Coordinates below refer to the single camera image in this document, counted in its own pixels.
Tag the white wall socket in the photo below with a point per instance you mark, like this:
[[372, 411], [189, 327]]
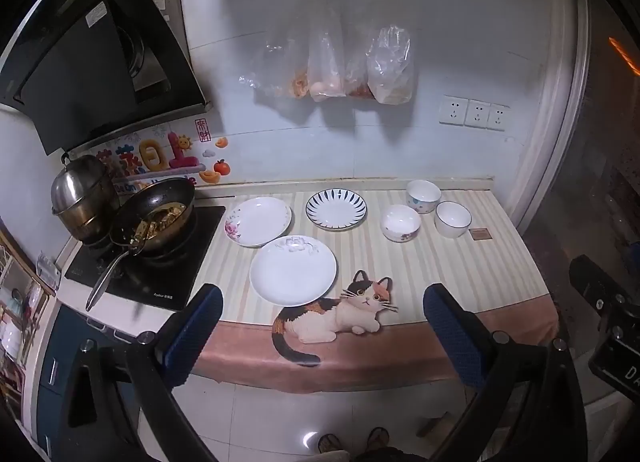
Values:
[[453, 110], [497, 116], [478, 113]]

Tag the black range hood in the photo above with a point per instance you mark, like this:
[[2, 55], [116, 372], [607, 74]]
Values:
[[75, 66]]

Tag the white plate grey flowers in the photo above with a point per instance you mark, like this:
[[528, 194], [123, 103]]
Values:
[[292, 272]]

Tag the white bowl blue rim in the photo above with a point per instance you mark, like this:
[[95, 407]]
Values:
[[452, 222]]

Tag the black wok with food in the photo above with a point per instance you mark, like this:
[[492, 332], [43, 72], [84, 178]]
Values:
[[160, 222]]

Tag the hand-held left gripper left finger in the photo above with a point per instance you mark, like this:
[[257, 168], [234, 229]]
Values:
[[196, 332]]

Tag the striped cat print tablecloth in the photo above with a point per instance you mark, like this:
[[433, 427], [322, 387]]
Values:
[[415, 277]]

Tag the brown slipper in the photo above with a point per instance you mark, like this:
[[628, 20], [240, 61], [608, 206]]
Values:
[[378, 438]]

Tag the colourful wall stickers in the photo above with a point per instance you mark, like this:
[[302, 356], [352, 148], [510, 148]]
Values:
[[165, 149]]

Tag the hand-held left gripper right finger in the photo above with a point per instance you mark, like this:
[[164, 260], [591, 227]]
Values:
[[450, 337]]

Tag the clear bag red contents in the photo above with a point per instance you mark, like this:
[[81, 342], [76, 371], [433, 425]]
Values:
[[357, 86]]

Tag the white plate blue stripes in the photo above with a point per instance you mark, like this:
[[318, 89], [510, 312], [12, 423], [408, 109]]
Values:
[[336, 212]]

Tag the white bowl blue flower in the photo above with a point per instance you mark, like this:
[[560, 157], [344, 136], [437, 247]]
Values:
[[422, 192]]

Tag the white bowl pink flowers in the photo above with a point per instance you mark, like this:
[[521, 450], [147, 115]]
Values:
[[400, 222]]

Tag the clear bag pale contents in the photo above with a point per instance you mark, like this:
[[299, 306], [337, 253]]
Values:
[[325, 71]]

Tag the white plate pink flowers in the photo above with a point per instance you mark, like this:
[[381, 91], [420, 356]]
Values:
[[260, 222]]

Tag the clear bag orange contents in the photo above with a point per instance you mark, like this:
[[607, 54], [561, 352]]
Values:
[[285, 66]]

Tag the steel lidded pot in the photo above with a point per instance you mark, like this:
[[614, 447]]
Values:
[[80, 192]]

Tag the black induction cooktop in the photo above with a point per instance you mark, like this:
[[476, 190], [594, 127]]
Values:
[[165, 284]]

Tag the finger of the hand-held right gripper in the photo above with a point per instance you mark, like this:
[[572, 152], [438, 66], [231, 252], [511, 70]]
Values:
[[590, 282]]

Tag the cluttered wooden shelf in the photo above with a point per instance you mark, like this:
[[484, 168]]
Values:
[[20, 312]]

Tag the blue cabinet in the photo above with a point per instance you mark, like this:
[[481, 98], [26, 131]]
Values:
[[65, 332]]

